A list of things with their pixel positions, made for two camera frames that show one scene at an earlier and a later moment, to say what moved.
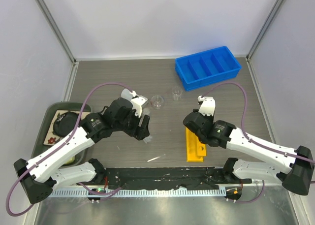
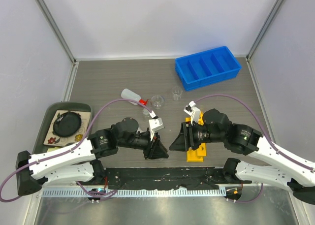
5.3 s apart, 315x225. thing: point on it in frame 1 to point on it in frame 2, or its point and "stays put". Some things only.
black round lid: [64, 123] stays put
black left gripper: [143, 131] to [155, 149]
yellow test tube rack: [195, 150] stays put
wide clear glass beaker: [157, 101] stays put
